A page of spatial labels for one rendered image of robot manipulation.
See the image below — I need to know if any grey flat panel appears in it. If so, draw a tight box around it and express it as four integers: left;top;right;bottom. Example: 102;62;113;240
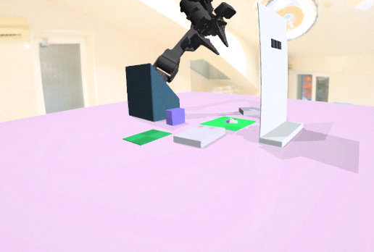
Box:
257;2;303;147

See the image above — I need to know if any small purple cube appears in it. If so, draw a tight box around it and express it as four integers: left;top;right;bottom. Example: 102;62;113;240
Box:
165;108;185;126

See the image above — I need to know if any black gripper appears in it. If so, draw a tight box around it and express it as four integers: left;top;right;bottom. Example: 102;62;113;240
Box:
180;2;236;55

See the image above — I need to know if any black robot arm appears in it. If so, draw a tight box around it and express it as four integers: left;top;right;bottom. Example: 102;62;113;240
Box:
152;0;217;83

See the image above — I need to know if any white flat rectangular block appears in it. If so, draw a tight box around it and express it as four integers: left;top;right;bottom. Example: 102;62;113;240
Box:
238;106;260;116
173;125;225;148

